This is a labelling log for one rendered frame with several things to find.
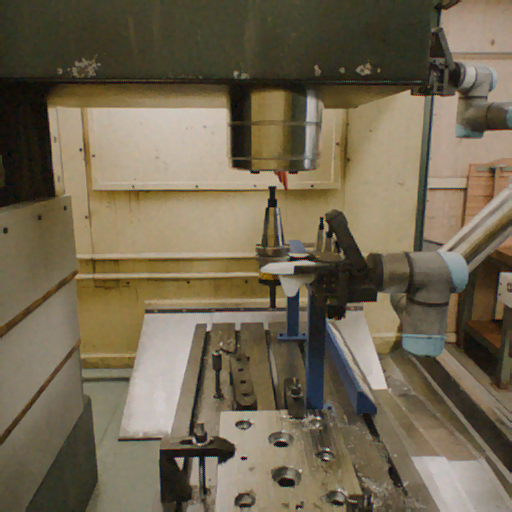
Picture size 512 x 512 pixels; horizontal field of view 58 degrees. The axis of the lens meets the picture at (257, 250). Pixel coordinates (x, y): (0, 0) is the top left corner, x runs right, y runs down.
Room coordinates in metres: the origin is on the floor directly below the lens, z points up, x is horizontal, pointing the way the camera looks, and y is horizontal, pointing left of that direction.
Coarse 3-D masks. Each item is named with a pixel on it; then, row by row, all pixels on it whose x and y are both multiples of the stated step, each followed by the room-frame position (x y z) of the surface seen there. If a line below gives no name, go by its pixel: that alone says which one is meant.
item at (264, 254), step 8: (256, 248) 0.78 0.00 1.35; (264, 248) 0.77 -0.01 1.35; (272, 248) 0.76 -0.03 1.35; (280, 248) 0.77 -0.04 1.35; (288, 248) 0.78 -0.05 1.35; (256, 256) 0.78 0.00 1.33; (264, 256) 0.77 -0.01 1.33; (272, 256) 0.77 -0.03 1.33; (280, 256) 0.77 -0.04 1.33; (288, 256) 0.78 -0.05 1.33
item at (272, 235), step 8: (272, 208) 0.78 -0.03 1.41; (264, 216) 0.79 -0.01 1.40; (272, 216) 0.78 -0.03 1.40; (280, 216) 0.79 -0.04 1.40; (264, 224) 0.78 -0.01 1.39; (272, 224) 0.78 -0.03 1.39; (280, 224) 0.78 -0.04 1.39; (264, 232) 0.78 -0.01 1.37; (272, 232) 0.77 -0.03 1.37; (280, 232) 0.78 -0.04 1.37; (264, 240) 0.78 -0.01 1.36; (272, 240) 0.77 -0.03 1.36; (280, 240) 0.78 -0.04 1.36
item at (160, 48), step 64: (0, 0) 0.65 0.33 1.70; (64, 0) 0.66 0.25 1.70; (128, 0) 0.66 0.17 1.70; (192, 0) 0.66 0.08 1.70; (256, 0) 0.67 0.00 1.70; (320, 0) 0.67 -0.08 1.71; (384, 0) 0.67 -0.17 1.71; (0, 64) 0.65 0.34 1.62; (64, 64) 0.66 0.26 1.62; (128, 64) 0.66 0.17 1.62; (192, 64) 0.66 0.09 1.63; (256, 64) 0.67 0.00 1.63; (320, 64) 0.67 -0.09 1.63; (384, 64) 0.67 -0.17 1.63
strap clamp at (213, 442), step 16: (160, 448) 0.70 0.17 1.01; (176, 448) 0.70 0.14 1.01; (192, 448) 0.70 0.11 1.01; (208, 448) 0.71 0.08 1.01; (224, 448) 0.71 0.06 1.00; (160, 464) 0.70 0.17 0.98; (176, 464) 0.73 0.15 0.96; (160, 480) 0.70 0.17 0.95; (176, 480) 0.70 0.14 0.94; (176, 496) 0.70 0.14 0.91
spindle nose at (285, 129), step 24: (240, 96) 0.73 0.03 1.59; (264, 96) 0.71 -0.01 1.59; (288, 96) 0.71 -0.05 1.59; (312, 96) 0.73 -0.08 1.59; (240, 120) 0.73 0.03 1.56; (264, 120) 0.71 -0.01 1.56; (288, 120) 0.71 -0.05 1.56; (312, 120) 0.74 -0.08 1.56; (240, 144) 0.73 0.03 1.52; (264, 144) 0.71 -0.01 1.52; (288, 144) 0.71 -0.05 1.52; (312, 144) 0.74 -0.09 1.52; (240, 168) 0.74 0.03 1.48; (264, 168) 0.72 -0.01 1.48; (288, 168) 0.72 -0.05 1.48; (312, 168) 0.74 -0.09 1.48
